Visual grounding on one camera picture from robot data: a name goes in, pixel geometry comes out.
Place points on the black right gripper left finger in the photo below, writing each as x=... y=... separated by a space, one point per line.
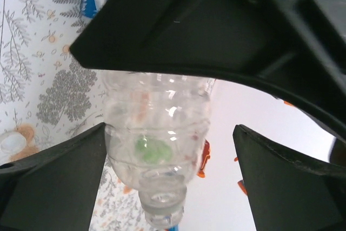
x=48 y=187

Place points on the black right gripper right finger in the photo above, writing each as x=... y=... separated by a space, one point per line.
x=292 y=193

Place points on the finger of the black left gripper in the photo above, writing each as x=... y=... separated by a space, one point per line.
x=189 y=25

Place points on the white bottle cap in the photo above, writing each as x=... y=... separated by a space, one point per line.
x=12 y=144

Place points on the clear bottle with green label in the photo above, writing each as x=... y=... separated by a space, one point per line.
x=156 y=122

